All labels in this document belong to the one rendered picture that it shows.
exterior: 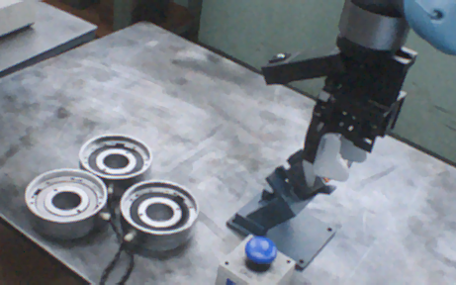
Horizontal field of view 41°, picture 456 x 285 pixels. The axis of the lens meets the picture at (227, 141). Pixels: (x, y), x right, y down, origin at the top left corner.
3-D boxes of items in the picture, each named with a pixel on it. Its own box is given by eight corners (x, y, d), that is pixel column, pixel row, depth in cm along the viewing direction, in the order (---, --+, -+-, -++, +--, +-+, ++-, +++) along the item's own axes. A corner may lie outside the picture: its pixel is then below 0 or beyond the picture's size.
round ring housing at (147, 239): (157, 191, 91) (159, 170, 88) (211, 229, 86) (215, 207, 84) (103, 226, 84) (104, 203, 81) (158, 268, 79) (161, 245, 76)
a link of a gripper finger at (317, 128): (307, 168, 74) (328, 104, 69) (296, 162, 74) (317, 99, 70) (324, 155, 77) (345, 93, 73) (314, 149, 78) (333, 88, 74)
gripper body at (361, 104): (367, 159, 70) (400, 67, 63) (303, 128, 73) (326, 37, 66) (393, 133, 75) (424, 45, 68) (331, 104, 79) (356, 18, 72)
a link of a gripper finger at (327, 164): (332, 213, 75) (356, 149, 71) (292, 190, 78) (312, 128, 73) (342, 203, 78) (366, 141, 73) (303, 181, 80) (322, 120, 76)
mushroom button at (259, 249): (232, 274, 77) (239, 245, 74) (250, 256, 79) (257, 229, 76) (259, 291, 75) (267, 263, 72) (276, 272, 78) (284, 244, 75)
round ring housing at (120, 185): (86, 150, 96) (87, 130, 94) (153, 158, 97) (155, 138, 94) (72, 195, 87) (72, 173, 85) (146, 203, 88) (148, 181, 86)
